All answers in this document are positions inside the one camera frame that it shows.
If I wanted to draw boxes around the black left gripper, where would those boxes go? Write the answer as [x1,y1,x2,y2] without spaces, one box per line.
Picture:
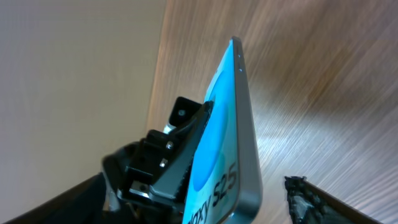
[102,100,214,223]

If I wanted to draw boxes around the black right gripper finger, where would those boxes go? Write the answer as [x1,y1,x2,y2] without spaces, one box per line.
[284,176,379,224]

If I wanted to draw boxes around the blue screen Galaxy smartphone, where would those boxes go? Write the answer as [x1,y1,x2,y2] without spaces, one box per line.
[183,37,263,224]

